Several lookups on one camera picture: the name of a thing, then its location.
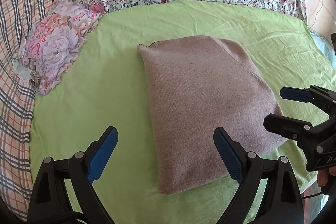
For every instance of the beige knitted sweater brown trim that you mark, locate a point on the beige knitted sweater brown trim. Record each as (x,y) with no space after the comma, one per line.
(197,84)

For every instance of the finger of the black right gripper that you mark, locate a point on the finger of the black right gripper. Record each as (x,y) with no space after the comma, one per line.
(294,129)
(318,96)

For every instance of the purple pink floral pillow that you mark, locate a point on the purple pink floral pillow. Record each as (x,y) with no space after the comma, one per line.
(54,44)

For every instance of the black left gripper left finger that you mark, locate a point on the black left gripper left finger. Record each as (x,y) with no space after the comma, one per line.
(63,191)

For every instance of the plaid checkered blanket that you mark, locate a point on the plaid checkered blanket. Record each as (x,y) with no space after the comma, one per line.
(18,17)

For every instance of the person's right hand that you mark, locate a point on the person's right hand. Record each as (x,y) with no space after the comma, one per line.
(322,177)

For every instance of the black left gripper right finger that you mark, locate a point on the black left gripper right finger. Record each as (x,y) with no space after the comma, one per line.
(281,201)

